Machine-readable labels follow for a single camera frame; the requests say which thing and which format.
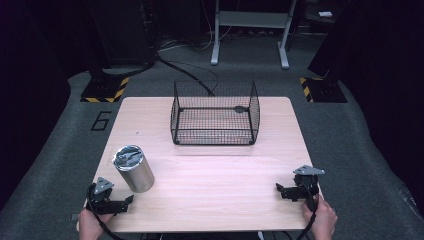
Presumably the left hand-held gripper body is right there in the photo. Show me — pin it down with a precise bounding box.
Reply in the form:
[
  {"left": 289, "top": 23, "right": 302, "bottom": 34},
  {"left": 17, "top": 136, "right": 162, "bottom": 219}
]
[{"left": 85, "top": 176, "right": 130, "bottom": 216}]

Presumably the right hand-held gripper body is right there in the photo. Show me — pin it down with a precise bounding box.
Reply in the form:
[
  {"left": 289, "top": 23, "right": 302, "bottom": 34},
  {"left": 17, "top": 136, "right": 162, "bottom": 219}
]
[{"left": 283, "top": 165, "right": 326, "bottom": 212}]

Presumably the silver metal can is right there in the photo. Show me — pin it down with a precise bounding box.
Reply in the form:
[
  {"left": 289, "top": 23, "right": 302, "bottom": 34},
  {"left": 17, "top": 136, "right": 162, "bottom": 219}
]
[{"left": 111, "top": 144, "right": 156, "bottom": 194}]

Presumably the black wire basket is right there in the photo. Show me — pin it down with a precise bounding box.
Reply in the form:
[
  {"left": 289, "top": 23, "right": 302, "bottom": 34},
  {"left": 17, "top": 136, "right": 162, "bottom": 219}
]
[{"left": 169, "top": 79, "right": 262, "bottom": 147}]

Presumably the person's left hand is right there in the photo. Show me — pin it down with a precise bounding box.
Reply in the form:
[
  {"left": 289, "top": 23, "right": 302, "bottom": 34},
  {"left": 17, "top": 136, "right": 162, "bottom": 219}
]
[{"left": 77, "top": 207, "right": 115, "bottom": 240}]

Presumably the person's right hand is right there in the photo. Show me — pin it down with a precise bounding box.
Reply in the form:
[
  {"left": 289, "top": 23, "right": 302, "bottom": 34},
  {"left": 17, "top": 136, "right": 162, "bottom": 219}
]
[{"left": 301, "top": 194, "right": 339, "bottom": 240}]

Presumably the black base with hazard stripes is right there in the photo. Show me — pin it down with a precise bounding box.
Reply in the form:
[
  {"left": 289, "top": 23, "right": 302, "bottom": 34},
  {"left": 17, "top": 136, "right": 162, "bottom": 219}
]
[
  {"left": 298, "top": 76, "right": 349, "bottom": 104},
  {"left": 79, "top": 75, "right": 130, "bottom": 104}
]

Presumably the dark equipment cabinet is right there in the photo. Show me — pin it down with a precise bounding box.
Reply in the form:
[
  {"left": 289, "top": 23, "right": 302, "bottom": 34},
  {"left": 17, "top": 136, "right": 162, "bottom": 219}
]
[{"left": 84, "top": 0, "right": 159, "bottom": 69}]

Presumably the white metal stand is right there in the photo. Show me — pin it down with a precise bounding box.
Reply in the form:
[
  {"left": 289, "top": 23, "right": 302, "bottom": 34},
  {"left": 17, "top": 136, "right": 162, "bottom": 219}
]
[{"left": 210, "top": 0, "right": 299, "bottom": 71}]

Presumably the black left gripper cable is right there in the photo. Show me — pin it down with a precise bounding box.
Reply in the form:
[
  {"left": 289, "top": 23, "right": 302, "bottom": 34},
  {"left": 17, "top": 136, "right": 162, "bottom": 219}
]
[{"left": 85, "top": 183, "right": 126, "bottom": 240}]

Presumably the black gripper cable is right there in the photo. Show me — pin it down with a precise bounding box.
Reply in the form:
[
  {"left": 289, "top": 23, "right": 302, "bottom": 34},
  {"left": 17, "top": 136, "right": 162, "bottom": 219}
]
[
  {"left": 85, "top": 183, "right": 126, "bottom": 240},
  {"left": 294, "top": 179, "right": 321, "bottom": 240}
]

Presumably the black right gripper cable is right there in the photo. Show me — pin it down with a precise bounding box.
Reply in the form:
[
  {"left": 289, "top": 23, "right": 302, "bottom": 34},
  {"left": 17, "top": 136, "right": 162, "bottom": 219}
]
[{"left": 294, "top": 179, "right": 321, "bottom": 240}]

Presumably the black floor cable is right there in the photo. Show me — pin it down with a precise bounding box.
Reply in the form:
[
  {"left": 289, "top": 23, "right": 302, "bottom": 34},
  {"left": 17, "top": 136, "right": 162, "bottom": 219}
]
[{"left": 155, "top": 53, "right": 216, "bottom": 98}]

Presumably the white floor cable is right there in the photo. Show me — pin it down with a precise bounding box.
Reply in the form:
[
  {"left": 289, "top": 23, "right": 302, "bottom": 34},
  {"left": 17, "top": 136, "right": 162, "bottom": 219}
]
[{"left": 158, "top": 0, "right": 234, "bottom": 53}]

